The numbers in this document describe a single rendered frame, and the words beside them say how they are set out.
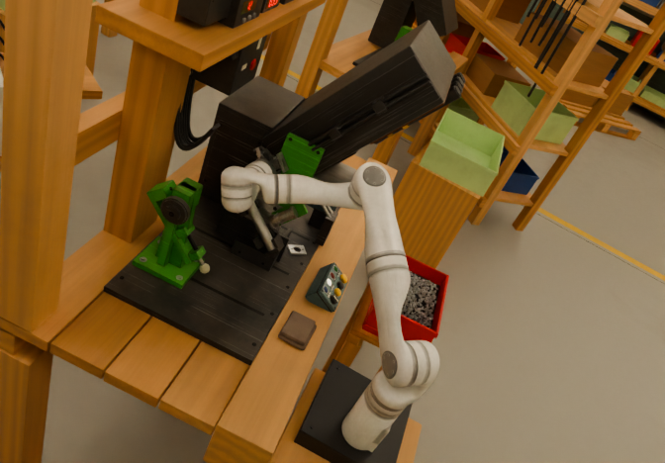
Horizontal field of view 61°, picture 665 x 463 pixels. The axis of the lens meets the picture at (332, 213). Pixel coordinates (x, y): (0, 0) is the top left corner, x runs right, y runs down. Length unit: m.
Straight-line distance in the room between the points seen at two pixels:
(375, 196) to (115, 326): 0.70
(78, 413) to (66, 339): 0.96
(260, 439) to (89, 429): 1.11
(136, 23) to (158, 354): 0.75
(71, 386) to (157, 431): 0.37
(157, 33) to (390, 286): 0.71
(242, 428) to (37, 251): 0.57
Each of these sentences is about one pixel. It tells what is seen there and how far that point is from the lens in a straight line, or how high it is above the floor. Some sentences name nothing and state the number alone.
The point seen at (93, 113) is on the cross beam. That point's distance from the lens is 1.45.
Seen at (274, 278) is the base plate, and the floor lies 0.90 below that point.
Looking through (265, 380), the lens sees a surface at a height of 0.90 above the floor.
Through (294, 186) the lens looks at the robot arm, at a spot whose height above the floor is 1.32.
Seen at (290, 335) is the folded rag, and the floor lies 0.93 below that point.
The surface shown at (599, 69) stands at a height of 1.30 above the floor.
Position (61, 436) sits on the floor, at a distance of 2.33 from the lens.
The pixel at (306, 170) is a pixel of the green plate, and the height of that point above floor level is 1.20.
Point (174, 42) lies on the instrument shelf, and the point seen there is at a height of 1.54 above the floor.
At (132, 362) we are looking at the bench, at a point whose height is 0.88.
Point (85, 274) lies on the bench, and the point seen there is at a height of 0.88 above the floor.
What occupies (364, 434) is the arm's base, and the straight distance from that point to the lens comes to 1.36.
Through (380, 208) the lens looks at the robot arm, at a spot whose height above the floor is 1.36.
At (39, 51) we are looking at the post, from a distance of 1.04.
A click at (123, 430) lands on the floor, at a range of 2.35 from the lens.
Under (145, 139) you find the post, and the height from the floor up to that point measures 1.23.
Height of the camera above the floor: 2.01
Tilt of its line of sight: 33 degrees down
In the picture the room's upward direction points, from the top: 24 degrees clockwise
